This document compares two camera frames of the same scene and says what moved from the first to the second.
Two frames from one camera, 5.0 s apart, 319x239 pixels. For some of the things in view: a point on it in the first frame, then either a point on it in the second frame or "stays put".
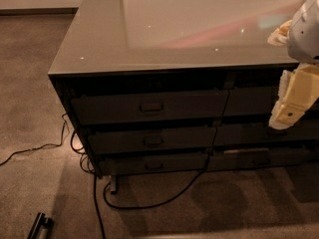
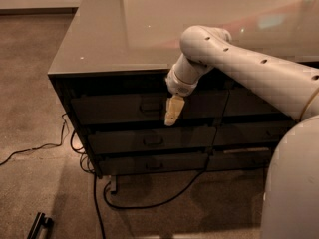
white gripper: [305, 34] to [177, 87]
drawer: [151, 107] stays put
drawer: [153, 163] stays put
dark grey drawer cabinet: [181, 78] stays put
